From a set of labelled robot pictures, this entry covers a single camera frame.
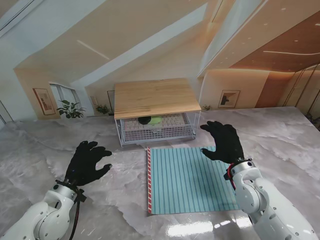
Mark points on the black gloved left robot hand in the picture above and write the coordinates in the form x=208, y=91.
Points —
x=82, y=167

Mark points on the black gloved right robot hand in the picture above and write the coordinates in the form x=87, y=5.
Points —
x=227, y=145

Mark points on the teal striped mouse pad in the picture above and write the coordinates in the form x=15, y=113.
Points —
x=185, y=185

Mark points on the black and green mouse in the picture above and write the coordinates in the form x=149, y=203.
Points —
x=145, y=120

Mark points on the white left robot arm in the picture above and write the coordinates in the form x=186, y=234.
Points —
x=42, y=215

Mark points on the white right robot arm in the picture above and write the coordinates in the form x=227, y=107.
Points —
x=270, y=205

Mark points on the pink and white keyboard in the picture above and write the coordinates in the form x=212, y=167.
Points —
x=175, y=121

